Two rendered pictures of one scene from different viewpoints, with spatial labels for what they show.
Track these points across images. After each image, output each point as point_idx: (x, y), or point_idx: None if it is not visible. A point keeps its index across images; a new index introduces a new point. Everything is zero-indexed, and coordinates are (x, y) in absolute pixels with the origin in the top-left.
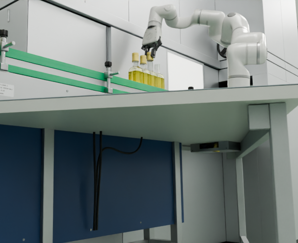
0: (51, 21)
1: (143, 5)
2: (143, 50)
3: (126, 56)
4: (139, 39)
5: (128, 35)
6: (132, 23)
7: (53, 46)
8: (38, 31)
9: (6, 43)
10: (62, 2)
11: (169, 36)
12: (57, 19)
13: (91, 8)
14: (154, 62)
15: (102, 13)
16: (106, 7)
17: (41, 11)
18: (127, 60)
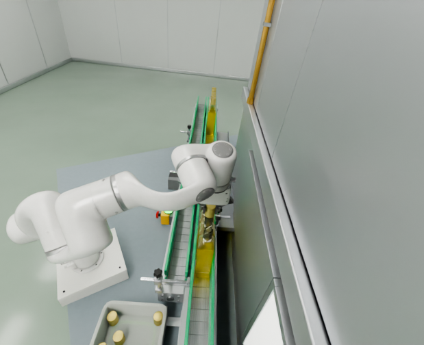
0: (244, 124)
1: (303, 134)
2: (229, 203)
3: (244, 198)
4: (256, 194)
5: (251, 174)
6: (262, 161)
7: (240, 145)
8: (240, 130)
9: (187, 131)
10: (244, 109)
11: (325, 297)
12: (245, 124)
13: (250, 119)
14: (253, 255)
15: (252, 129)
16: (264, 121)
17: (244, 114)
18: (242, 204)
